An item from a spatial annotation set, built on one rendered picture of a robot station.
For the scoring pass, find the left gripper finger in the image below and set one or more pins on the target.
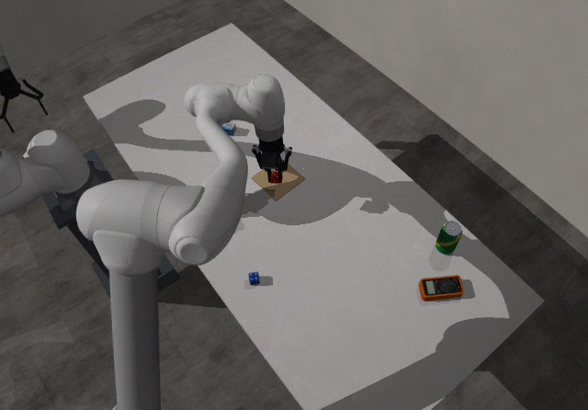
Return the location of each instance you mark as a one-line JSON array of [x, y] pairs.
[[2, 117], [39, 98]]

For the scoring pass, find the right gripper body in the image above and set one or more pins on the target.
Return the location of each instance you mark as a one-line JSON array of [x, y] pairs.
[[272, 146]]

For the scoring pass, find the tan flat mat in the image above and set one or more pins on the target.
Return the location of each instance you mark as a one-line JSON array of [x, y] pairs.
[[291, 178]]

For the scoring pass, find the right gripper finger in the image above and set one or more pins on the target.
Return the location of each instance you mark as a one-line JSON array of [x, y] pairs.
[[258, 156], [283, 167]]

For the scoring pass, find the green soda can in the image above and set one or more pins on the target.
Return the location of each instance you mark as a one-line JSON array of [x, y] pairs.
[[448, 237]]

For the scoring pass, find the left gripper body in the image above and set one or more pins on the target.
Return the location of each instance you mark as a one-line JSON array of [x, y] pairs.
[[7, 81]]

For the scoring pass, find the orange multimeter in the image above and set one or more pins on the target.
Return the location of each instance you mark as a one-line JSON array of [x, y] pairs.
[[440, 288]]

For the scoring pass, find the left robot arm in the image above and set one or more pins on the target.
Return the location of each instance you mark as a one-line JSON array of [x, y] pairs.
[[53, 163]]

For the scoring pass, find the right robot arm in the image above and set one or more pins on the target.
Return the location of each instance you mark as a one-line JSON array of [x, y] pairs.
[[130, 221]]

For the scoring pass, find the blue die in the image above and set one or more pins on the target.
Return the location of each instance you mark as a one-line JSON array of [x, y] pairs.
[[254, 278]]

